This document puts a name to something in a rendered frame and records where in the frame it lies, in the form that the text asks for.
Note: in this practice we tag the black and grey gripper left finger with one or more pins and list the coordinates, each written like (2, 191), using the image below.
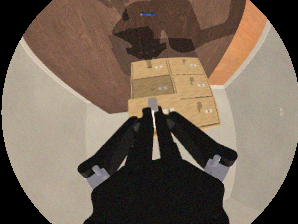
(114, 151)

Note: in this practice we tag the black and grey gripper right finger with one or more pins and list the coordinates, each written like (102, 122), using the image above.
(214, 158)

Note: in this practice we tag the light wooden drawer front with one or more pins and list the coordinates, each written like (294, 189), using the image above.
(169, 102)
(187, 90)
(200, 112)
(180, 66)
(155, 68)
(146, 88)

